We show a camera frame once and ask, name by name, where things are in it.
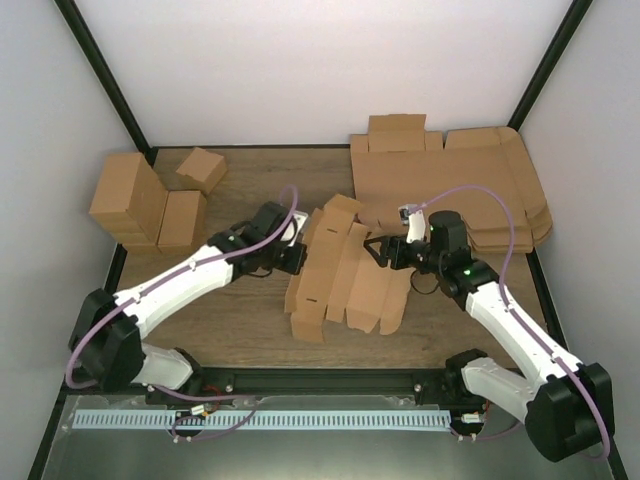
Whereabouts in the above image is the tall folded cardboard box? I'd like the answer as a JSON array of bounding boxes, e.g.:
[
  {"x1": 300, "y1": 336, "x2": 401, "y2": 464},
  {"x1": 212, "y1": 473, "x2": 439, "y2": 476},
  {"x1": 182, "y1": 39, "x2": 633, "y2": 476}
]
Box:
[{"x1": 89, "y1": 153, "x2": 168, "y2": 253}]

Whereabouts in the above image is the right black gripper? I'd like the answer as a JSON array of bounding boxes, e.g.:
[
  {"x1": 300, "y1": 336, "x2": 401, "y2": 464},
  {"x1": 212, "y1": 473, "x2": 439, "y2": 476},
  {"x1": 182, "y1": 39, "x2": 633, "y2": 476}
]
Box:
[{"x1": 364, "y1": 235, "x2": 445, "y2": 275}]

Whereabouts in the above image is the black aluminium frame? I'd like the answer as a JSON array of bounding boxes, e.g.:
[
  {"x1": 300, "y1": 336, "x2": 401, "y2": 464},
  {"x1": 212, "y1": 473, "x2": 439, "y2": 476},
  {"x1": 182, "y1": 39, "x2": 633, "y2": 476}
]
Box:
[{"x1": 27, "y1": 0, "x2": 629, "y2": 480}]

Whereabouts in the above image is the light blue slotted cable duct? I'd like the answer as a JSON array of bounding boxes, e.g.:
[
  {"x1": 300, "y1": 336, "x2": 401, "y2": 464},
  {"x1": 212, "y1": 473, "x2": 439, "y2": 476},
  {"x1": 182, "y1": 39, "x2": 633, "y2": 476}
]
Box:
[{"x1": 71, "y1": 409, "x2": 451, "y2": 432}]

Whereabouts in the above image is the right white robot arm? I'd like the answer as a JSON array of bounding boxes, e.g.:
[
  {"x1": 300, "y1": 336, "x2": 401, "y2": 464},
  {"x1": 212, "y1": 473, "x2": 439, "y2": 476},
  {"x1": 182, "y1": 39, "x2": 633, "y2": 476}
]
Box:
[{"x1": 363, "y1": 207, "x2": 615, "y2": 462}]

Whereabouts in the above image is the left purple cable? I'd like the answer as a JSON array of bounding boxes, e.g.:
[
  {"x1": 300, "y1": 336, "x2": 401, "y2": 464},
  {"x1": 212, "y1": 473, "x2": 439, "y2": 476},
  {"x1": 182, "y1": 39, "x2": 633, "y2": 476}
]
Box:
[{"x1": 65, "y1": 184, "x2": 301, "y2": 444}]

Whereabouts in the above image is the clear plastic sheet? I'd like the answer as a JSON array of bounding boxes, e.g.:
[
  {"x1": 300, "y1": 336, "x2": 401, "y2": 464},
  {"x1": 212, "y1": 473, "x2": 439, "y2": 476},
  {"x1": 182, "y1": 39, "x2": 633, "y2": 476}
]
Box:
[{"x1": 42, "y1": 396, "x2": 612, "y2": 479}]

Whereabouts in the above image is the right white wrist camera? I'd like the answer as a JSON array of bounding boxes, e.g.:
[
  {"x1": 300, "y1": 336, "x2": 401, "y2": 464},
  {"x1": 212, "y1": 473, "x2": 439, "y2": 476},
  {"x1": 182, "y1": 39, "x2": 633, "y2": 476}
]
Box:
[{"x1": 398, "y1": 204, "x2": 426, "y2": 243}]

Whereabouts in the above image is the small tilted cardboard box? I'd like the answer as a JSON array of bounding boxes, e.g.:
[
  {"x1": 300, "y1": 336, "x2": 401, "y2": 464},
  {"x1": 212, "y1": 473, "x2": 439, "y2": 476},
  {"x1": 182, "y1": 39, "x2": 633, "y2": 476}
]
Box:
[{"x1": 175, "y1": 147, "x2": 228, "y2": 197}]

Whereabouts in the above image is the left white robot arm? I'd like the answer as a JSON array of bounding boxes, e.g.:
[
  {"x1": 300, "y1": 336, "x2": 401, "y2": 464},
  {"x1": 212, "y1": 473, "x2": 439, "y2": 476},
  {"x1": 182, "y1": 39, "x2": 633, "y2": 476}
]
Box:
[{"x1": 65, "y1": 202, "x2": 309, "y2": 404}]

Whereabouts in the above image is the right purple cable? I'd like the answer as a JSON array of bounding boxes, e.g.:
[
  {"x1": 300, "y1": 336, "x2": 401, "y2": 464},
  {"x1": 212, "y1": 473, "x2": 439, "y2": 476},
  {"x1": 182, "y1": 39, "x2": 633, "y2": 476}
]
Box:
[{"x1": 409, "y1": 184, "x2": 616, "y2": 460}]

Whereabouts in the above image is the purple cable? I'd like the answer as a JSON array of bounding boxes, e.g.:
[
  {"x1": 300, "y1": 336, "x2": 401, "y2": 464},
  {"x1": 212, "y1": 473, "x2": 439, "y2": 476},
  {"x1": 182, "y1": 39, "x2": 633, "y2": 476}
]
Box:
[
  {"x1": 65, "y1": 184, "x2": 301, "y2": 444},
  {"x1": 409, "y1": 184, "x2": 616, "y2": 460}
]

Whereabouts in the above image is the stack of flat cardboard blanks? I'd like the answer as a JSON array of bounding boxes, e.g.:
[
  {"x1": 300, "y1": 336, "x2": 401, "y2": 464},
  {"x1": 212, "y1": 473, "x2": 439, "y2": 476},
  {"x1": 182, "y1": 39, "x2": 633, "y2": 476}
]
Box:
[{"x1": 350, "y1": 114, "x2": 552, "y2": 253}]

